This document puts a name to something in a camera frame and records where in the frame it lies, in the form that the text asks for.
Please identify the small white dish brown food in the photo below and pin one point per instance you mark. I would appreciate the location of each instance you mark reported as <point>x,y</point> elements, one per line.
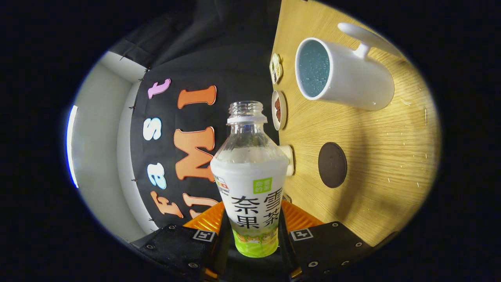
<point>278,110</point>

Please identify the clear juice bottle white label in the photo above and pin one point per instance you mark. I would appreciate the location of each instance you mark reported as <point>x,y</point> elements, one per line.
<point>250,184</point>

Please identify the ceiling light panel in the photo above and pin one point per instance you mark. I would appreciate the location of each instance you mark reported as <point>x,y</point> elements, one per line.
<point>71,145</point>

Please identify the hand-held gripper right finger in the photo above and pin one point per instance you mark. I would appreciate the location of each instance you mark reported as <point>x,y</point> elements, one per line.
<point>328,246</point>

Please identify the wooden table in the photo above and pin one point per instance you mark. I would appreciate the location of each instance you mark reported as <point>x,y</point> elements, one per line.
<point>383,156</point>

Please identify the small patterned white dish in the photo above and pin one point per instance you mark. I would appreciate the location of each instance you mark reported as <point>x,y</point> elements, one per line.
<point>276,68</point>

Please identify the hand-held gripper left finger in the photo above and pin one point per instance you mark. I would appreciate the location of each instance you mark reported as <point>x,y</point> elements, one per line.
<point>176,246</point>

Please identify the white toaster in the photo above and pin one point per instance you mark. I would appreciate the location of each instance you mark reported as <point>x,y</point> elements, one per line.
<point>289,160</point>

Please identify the dark brown round coaster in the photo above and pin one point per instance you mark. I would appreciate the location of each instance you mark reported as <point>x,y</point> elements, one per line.
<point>332,164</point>

